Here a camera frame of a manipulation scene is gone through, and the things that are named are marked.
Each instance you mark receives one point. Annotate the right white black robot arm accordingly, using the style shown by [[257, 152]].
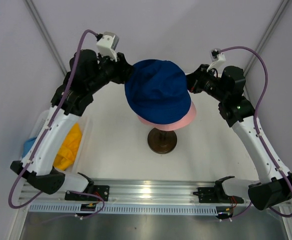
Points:
[[274, 184]]

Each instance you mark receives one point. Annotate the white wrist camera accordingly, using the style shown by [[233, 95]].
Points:
[[217, 58], [107, 44]]

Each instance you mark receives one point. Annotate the left aluminium corner post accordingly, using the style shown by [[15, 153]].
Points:
[[46, 36]]

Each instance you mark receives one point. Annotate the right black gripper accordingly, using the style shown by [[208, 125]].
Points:
[[194, 80]]

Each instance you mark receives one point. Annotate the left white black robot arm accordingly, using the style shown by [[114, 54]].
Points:
[[89, 72]]

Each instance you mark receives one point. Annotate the yellow hat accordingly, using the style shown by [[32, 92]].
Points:
[[68, 151]]

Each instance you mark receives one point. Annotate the white plastic basket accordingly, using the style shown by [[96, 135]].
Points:
[[85, 125]]

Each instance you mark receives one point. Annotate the aluminium corner post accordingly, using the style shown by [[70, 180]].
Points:
[[46, 36], [272, 25]]

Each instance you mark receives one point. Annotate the pink bucket hat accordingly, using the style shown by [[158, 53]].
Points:
[[186, 120]]

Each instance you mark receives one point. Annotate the aluminium mounting rail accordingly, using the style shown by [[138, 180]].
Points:
[[138, 192]]

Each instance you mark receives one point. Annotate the light blue hat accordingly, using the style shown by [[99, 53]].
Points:
[[27, 146]]

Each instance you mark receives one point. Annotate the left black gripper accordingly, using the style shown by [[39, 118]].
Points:
[[123, 69]]

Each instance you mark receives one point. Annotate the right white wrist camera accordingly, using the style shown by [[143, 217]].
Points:
[[217, 58]]

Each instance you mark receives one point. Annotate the white slotted cable duct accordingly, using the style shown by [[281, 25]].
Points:
[[138, 209]]

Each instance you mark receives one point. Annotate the right aluminium corner post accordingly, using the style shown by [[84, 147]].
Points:
[[272, 25]]

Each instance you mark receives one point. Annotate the dark round wooden stand base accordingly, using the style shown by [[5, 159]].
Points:
[[162, 142]]

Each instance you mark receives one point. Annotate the dark blue bucket hat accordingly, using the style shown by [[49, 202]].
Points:
[[157, 91]]

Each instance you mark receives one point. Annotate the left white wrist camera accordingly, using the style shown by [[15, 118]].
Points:
[[107, 44]]

